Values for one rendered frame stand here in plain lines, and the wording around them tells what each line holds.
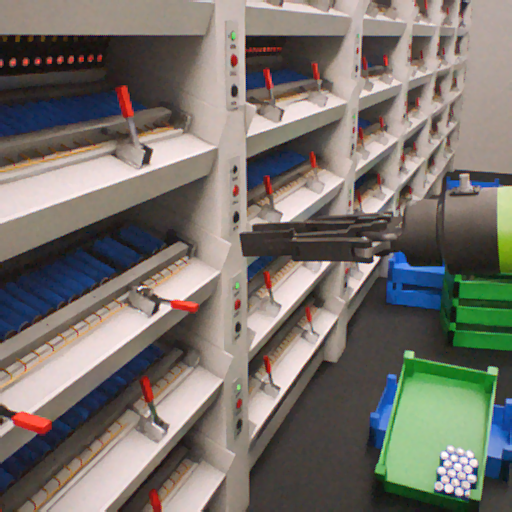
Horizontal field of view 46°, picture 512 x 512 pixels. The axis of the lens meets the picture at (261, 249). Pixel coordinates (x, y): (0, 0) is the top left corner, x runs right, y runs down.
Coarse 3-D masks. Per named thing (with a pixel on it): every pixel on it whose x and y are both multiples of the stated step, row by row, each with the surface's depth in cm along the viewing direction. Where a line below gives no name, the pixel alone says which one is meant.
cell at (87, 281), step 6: (54, 264) 78; (60, 264) 77; (66, 264) 78; (66, 270) 77; (72, 270) 77; (78, 270) 77; (72, 276) 77; (78, 276) 77; (84, 276) 77; (84, 282) 76; (90, 282) 76; (96, 282) 77; (90, 288) 76
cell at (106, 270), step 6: (78, 252) 81; (84, 252) 81; (78, 258) 81; (84, 258) 81; (90, 258) 81; (90, 264) 80; (96, 264) 80; (102, 264) 81; (102, 270) 80; (108, 270) 80; (114, 270) 80; (108, 276) 80
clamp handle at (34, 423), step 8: (0, 408) 54; (0, 416) 54; (8, 416) 53; (16, 416) 53; (24, 416) 53; (32, 416) 53; (16, 424) 53; (24, 424) 52; (32, 424) 52; (40, 424) 52; (48, 424) 52; (40, 432) 52
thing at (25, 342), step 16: (160, 256) 87; (176, 256) 89; (128, 272) 80; (144, 272) 82; (176, 272) 87; (112, 288) 76; (80, 304) 71; (96, 304) 73; (48, 320) 67; (64, 320) 68; (80, 320) 71; (16, 336) 63; (32, 336) 64; (48, 336) 66; (0, 352) 60; (16, 352) 62; (0, 368) 60
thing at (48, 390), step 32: (128, 224) 96; (160, 224) 95; (192, 224) 93; (192, 256) 94; (224, 256) 92; (160, 288) 84; (192, 288) 87; (96, 320) 73; (128, 320) 76; (160, 320) 79; (64, 352) 67; (96, 352) 69; (128, 352) 74; (0, 384) 60; (32, 384) 61; (64, 384) 63; (96, 384) 70; (0, 448) 56
